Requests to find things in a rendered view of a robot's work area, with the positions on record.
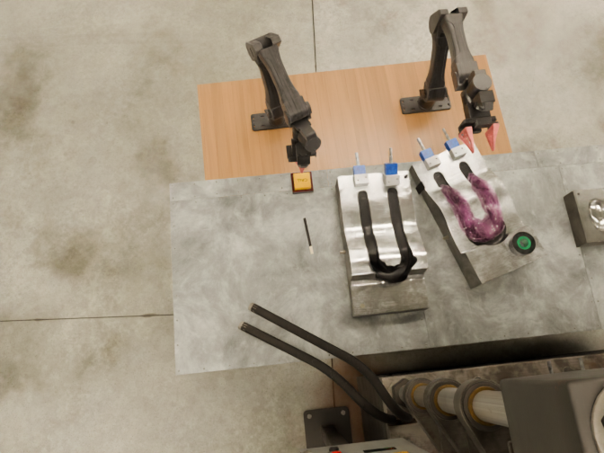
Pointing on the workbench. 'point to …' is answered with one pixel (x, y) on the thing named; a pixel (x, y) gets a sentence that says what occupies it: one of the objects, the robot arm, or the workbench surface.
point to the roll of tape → (523, 243)
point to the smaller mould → (586, 216)
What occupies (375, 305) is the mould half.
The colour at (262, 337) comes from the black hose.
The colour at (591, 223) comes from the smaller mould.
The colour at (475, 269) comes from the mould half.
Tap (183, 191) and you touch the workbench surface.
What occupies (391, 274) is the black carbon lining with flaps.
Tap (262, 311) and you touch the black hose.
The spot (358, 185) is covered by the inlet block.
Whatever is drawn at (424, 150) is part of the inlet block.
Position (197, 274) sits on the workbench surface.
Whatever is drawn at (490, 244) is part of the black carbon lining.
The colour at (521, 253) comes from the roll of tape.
